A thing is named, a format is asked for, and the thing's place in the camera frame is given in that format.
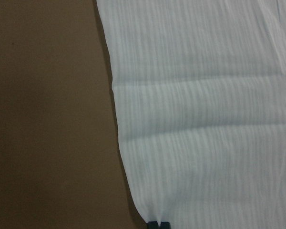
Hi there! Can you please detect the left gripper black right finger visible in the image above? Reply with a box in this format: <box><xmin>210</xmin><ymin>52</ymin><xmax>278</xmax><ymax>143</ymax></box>
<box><xmin>160</xmin><ymin>222</ymin><xmax>170</xmax><ymax>229</ymax></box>

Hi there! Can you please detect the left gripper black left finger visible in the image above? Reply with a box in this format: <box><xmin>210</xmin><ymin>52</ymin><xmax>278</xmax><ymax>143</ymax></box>
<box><xmin>147</xmin><ymin>221</ymin><xmax>159</xmax><ymax>229</ymax></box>

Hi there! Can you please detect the light blue button shirt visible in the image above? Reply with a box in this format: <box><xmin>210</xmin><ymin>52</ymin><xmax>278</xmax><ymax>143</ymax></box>
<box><xmin>97</xmin><ymin>0</ymin><xmax>286</xmax><ymax>229</ymax></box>

